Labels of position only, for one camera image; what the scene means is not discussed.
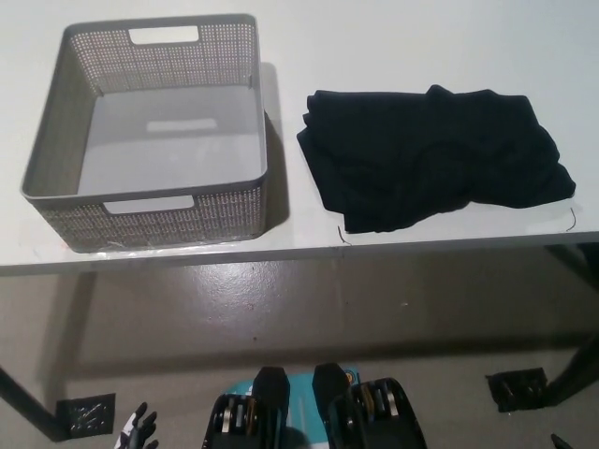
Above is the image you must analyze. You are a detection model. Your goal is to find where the black t-shirt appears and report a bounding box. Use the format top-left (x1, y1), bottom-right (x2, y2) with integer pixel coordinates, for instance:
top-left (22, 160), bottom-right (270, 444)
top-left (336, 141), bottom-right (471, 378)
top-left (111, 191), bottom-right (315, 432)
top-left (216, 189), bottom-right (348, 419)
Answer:
top-left (296, 83), bottom-right (577, 234)

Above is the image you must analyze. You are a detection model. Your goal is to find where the clear tape strip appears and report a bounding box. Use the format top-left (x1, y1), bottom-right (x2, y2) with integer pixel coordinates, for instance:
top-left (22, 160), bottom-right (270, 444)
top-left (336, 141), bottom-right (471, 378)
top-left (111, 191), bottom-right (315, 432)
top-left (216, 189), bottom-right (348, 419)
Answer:
top-left (91, 239), bottom-right (247, 256)

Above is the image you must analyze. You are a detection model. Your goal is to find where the dark metal table leg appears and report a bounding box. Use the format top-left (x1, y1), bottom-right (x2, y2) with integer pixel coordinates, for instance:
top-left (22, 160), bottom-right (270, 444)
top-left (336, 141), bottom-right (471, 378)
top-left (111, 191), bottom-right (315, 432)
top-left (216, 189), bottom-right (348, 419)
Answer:
top-left (0, 364), bottom-right (62, 443)
top-left (542, 242), bottom-right (599, 399)

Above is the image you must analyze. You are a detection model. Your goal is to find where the black ribbed robot body block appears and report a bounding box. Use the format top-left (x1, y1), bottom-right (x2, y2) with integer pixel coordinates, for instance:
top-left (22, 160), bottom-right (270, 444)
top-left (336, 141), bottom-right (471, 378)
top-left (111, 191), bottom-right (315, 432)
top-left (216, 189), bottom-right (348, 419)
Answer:
top-left (312, 363), bottom-right (430, 449)
top-left (201, 366), bottom-right (292, 449)

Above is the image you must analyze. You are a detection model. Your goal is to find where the grey perforated plastic basket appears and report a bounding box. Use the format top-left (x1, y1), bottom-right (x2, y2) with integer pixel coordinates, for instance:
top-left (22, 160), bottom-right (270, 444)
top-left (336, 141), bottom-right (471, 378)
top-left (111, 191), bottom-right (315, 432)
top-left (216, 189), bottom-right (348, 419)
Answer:
top-left (19, 12), bottom-right (270, 254)

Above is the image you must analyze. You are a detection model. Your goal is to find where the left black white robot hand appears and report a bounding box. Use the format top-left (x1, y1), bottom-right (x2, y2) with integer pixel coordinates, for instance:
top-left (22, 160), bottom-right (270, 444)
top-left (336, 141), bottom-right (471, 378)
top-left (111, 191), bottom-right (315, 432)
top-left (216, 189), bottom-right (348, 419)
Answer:
top-left (111, 402), bottom-right (159, 449)

